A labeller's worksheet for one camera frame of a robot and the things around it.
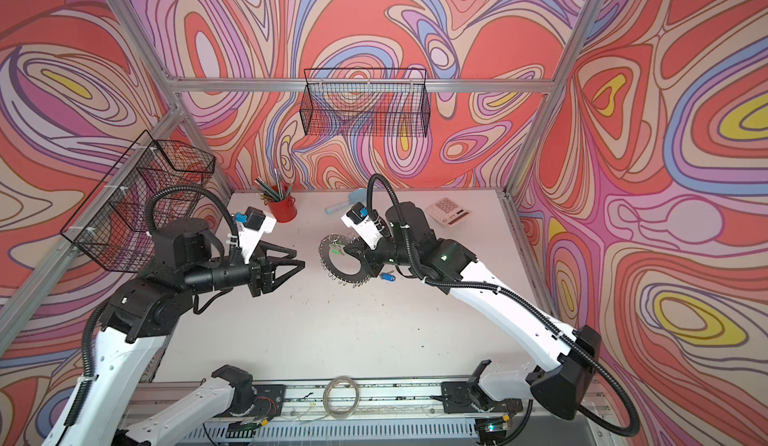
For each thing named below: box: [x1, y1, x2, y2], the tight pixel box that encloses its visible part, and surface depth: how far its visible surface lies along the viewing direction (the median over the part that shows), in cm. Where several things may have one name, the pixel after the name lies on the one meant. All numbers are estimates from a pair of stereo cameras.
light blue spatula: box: [325, 188, 368, 214], surface depth 121 cm
